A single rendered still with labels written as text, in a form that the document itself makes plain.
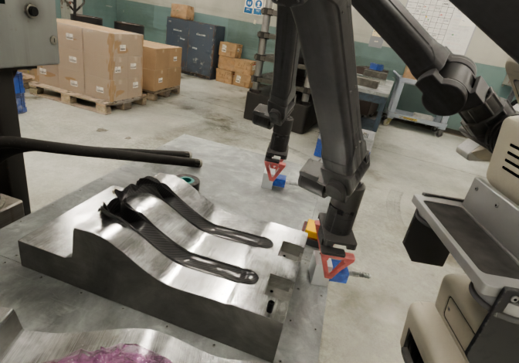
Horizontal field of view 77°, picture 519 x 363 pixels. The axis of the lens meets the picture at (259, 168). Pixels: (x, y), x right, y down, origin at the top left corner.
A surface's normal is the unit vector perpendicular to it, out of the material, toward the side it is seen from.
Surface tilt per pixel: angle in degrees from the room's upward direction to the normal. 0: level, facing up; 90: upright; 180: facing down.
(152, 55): 90
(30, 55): 90
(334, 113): 127
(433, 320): 8
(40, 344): 1
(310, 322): 0
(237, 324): 90
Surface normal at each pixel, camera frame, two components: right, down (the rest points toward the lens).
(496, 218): -0.98, -0.18
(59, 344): -0.01, -0.91
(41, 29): 0.95, 0.26
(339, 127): -0.54, 0.74
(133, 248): 0.58, -0.68
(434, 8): -0.38, 0.31
